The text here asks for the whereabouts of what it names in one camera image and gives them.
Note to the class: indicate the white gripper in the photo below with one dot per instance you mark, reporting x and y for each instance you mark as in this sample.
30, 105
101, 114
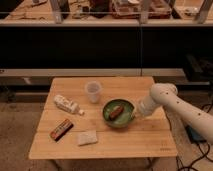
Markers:
145, 107

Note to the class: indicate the green ceramic bowl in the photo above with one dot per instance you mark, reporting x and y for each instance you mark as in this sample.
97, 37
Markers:
124, 119

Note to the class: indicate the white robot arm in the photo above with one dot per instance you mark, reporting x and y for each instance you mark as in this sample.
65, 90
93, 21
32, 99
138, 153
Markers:
166, 95

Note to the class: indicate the brown sausage in bowl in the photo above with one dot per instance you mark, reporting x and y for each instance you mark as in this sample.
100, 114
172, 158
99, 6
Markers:
116, 112

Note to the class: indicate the clear plastic cup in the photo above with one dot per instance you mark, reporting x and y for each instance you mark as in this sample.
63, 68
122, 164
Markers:
93, 89

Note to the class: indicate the beige sponge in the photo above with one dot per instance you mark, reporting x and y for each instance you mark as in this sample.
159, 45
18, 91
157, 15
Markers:
87, 137

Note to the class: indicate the wooden table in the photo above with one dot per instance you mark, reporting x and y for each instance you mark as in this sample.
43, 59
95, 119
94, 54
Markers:
144, 137

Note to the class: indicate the brown chocolate bar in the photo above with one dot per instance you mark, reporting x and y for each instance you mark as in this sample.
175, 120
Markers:
61, 130

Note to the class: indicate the white plastic bottle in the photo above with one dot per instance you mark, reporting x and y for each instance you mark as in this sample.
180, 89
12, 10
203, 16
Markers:
67, 105

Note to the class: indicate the long workbench shelf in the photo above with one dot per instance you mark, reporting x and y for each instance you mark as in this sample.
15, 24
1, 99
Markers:
106, 13

